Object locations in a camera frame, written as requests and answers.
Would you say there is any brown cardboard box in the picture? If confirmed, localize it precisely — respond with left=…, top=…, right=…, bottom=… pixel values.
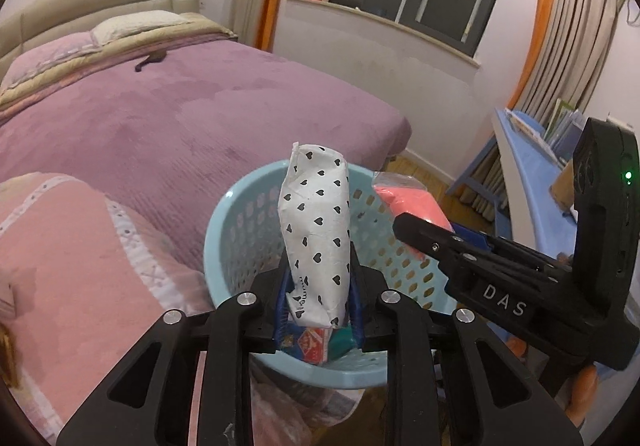
left=550, top=161, right=576, bottom=217

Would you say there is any white patterned pillow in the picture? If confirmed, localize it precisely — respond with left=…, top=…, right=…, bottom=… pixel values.
left=91, top=10, right=193, bottom=46

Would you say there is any pink plastic packet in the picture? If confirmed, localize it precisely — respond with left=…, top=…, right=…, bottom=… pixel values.
left=372, top=171, right=453, bottom=262

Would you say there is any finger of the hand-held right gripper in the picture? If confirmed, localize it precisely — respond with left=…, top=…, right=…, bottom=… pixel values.
left=451, top=223, right=577, bottom=273
left=392, top=212, right=574, bottom=283

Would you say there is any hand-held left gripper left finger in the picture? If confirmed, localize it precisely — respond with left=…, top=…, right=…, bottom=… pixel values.
left=56, top=251, right=296, bottom=446

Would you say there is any dark brown small object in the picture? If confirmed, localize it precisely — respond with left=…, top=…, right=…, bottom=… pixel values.
left=134, top=51, right=167, bottom=73

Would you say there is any purple pillow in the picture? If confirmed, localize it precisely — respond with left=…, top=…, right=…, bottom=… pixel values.
left=0, top=32, right=101, bottom=92

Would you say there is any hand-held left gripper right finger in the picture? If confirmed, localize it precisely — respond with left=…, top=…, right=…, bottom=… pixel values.
left=347, top=242, right=586, bottom=446

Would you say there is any light blue plastic laundry basket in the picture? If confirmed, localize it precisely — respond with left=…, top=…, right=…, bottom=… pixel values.
left=204, top=160, right=481, bottom=392

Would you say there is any red and white small carton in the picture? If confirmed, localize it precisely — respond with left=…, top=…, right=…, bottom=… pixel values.
left=287, top=326, right=331, bottom=367

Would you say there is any brown paper bag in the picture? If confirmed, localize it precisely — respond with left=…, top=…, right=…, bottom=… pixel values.
left=0, top=323, right=21, bottom=389

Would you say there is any blue desk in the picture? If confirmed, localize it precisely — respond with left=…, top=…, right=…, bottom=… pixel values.
left=446, top=107, right=581, bottom=342

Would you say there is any stack of books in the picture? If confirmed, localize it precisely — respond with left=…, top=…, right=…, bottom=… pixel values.
left=505, top=99, right=586, bottom=162

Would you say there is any pink quilt with white border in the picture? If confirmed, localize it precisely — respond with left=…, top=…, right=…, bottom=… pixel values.
left=0, top=171, right=236, bottom=427

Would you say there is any bed with purple bedspread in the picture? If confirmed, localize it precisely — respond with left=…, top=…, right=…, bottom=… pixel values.
left=0, top=9, right=413, bottom=277

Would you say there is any teal small packet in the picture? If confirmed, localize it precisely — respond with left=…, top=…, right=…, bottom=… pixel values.
left=327, top=326, right=358, bottom=362

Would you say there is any white heart print packet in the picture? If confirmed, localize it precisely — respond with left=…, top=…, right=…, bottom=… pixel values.
left=277, top=142, right=352, bottom=329

